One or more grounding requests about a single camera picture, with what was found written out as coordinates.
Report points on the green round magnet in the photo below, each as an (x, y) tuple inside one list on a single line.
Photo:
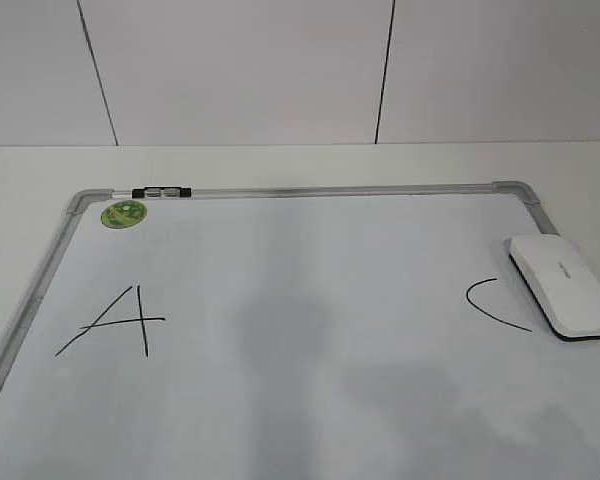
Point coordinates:
[(123, 214)]

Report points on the white whiteboard eraser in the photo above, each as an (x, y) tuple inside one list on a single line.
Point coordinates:
[(562, 283)]

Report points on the white whiteboard with grey frame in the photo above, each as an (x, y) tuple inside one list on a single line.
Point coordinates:
[(302, 334)]

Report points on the black silver hanging clip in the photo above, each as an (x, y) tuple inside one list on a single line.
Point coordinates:
[(161, 192)]

